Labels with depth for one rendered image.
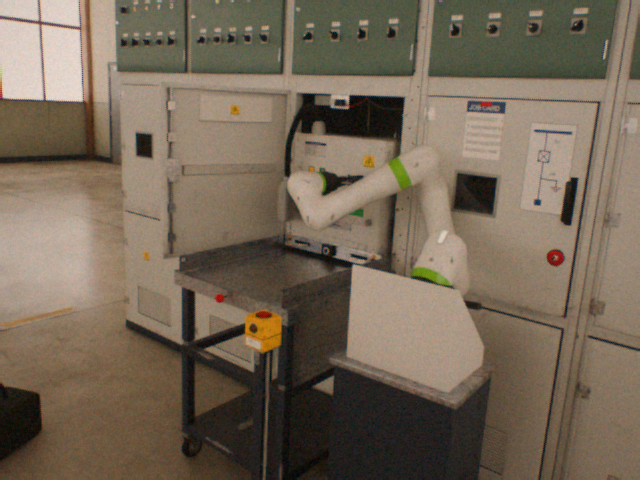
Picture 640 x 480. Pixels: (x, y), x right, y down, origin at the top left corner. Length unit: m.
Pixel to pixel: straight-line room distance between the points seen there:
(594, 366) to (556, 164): 0.70
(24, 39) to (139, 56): 10.34
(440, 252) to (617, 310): 0.65
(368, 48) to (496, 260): 0.99
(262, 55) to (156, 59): 0.83
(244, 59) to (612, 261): 1.86
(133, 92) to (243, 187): 1.24
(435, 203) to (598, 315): 0.66
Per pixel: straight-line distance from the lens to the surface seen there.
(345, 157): 2.48
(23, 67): 13.84
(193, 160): 2.58
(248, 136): 2.68
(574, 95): 2.13
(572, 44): 2.13
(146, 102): 3.59
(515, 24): 2.20
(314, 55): 2.65
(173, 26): 3.39
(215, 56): 3.09
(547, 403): 2.33
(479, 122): 2.22
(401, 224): 2.42
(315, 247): 2.62
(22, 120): 13.72
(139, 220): 3.75
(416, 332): 1.70
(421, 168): 2.07
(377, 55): 2.45
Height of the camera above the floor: 1.53
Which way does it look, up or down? 13 degrees down
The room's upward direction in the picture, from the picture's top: 3 degrees clockwise
